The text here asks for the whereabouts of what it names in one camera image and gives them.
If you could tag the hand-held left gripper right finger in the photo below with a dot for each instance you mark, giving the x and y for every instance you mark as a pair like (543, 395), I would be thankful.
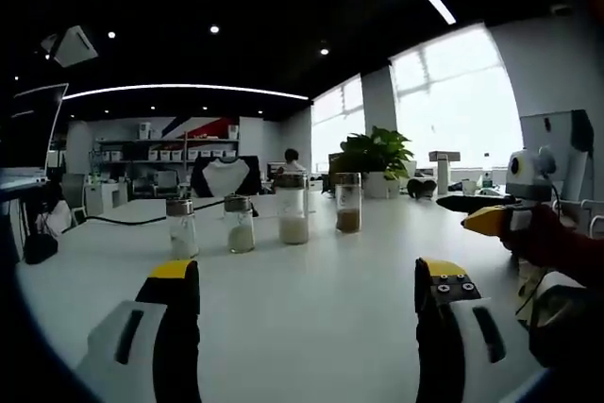
(462, 337)

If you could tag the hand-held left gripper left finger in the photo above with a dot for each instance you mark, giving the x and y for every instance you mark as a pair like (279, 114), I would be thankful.
(141, 327)

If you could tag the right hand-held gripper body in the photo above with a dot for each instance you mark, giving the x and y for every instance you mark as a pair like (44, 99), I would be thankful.
(531, 176)

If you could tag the short seasoning bottle white powder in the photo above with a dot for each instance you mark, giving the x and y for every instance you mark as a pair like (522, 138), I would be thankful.
(183, 233)

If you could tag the tall seasoning bottle brown powder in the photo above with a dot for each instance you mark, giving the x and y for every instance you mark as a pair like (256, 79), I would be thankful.
(348, 209)

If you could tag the short seasoning bottle cream powder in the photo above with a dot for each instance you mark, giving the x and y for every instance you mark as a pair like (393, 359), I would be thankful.
(240, 230)

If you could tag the tall seasoning bottle white granules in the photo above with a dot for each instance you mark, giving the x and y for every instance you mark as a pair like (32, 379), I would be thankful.
(293, 214)

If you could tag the white cup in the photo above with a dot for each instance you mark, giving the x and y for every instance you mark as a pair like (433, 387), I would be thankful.
(468, 187)

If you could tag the white tower device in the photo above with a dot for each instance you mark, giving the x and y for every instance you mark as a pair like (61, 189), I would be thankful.
(444, 172)

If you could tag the white monitor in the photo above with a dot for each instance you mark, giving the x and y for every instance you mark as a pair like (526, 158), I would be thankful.
(557, 134)

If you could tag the dark headphones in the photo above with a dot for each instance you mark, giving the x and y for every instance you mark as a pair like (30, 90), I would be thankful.
(422, 188)

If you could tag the white plant pot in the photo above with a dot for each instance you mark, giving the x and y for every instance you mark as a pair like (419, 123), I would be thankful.
(377, 186)

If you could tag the white and dark worn device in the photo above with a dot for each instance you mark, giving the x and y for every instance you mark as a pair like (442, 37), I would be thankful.
(566, 318)

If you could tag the green potted plant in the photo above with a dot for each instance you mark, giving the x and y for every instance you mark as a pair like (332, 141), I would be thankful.
(377, 153)

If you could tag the black bag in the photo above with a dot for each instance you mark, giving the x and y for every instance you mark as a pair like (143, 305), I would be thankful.
(40, 248)

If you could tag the black and white office chair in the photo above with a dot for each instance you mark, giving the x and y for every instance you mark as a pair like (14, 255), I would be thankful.
(226, 176)

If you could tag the storage shelf with white boxes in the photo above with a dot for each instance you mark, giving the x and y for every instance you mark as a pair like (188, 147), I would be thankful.
(165, 148)

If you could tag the white ceiling projector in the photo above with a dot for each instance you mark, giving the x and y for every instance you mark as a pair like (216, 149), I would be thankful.
(73, 46)

